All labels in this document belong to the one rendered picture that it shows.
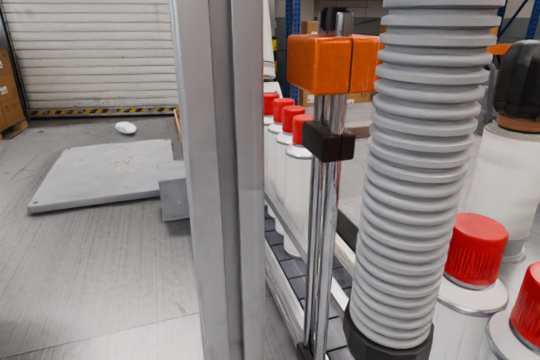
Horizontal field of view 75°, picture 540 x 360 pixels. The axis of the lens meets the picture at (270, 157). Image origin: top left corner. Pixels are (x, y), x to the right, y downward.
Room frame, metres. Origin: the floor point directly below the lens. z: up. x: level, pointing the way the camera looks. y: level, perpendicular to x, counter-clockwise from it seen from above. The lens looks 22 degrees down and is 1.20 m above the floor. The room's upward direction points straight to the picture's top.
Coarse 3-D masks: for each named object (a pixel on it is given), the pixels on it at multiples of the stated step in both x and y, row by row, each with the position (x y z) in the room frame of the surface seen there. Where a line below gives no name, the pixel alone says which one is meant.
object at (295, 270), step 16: (272, 224) 0.51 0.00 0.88; (272, 240) 0.46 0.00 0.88; (288, 256) 0.42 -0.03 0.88; (288, 272) 0.39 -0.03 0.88; (304, 272) 0.39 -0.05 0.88; (336, 272) 0.39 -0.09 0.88; (304, 288) 0.36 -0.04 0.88; (304, 304) 0.33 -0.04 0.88; (336, 320) 0.31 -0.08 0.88; (336, 336) 0.28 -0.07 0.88; (336, 352) 0.26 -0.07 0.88
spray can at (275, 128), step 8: (280, 104) 0.53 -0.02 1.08; (288, 104) 0.53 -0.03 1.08; (280, 112) 0.52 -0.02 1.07; (280, 120) 0.52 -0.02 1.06; (272, 128) 0.53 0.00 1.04; (280, 128) 0.52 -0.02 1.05; (272, 136) 0.52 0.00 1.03; (272, 144) 0.52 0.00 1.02; (272, 152) 0.52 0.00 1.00; (272, 160) 0.52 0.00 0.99; (272, 168) 0.52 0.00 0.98; (272, 176) 0.52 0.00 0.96; (272, 184) 0.52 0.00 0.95; (272, 216) 0.52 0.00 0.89
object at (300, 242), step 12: (264, 180) 0.51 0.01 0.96; (264, 192) 0.47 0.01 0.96; (276, 204) 0.43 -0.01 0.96; (276, 216) 0.42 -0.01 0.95; (288, 216) 0.40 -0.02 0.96; (288, 228) 0.37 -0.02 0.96; (300, 240) 0.34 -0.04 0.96; (300, 252) 0.34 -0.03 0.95; (336, 288) 0.27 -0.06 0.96; (336, 300) 0.25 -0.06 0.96; (348, 300) 0.25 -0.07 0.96; (336, 312) 0.25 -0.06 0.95
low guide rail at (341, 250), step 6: (336, 234) 0.43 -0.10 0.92; (336, 240) 0.41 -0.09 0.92; (342, 240) 0.41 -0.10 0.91; (336, 246) 0.41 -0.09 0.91; (342, 246) 0.40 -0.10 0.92; (336, 252) 0.41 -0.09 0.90; (342, 252) 0.39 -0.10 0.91; (348, 252) 0.38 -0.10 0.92; (342, 258) 0.39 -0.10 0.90; (348, 258) 0.38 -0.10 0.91; (354, 258) 0.37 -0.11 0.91; (348, 264) 0.37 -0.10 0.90; (348, 270) 0.37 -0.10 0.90
